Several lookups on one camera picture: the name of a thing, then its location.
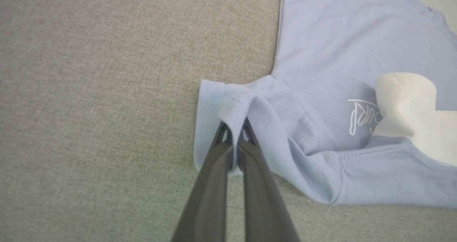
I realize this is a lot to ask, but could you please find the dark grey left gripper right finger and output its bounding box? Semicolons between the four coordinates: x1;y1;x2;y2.
237;117;301;242

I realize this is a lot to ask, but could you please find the light blue shirt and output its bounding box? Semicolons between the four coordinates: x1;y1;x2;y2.
194;0;457;209

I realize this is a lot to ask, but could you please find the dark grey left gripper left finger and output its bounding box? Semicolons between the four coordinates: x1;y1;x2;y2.
171;121;235;242

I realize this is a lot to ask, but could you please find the grey fabric sofa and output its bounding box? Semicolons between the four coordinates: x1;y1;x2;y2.
0;0;457;242

